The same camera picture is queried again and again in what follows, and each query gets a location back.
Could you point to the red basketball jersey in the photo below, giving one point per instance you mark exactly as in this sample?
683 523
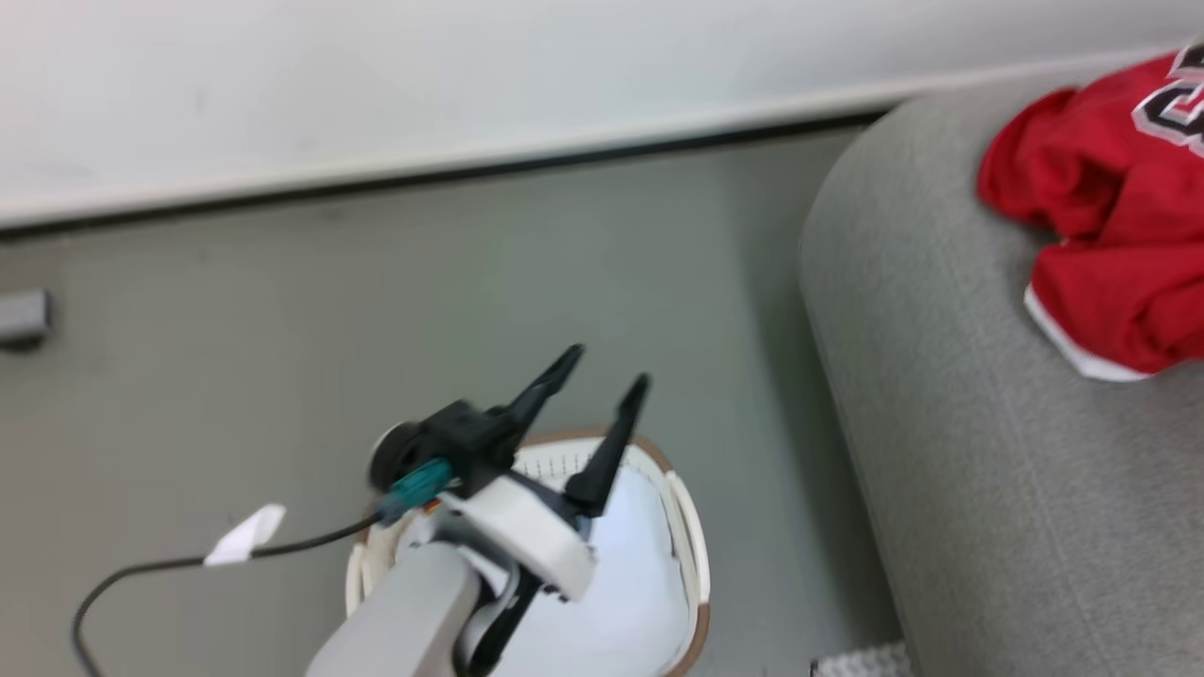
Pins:
1119 216

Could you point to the grey fabric sofa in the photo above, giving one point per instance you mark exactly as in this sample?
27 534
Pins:
969 470

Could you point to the white garment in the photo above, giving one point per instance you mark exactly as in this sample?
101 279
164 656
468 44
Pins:
635 592

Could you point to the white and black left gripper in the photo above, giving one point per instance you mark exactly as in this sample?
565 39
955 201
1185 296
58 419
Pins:
513 531

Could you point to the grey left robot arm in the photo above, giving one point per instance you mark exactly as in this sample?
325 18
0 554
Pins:
404 621

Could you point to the white baseboard strip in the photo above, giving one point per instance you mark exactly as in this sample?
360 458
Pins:
470 156

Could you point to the cream plastic laundry basket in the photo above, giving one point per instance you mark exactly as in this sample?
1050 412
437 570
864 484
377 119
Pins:
691 564

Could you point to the white textured mat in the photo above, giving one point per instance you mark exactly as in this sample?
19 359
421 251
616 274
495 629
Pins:
863 662

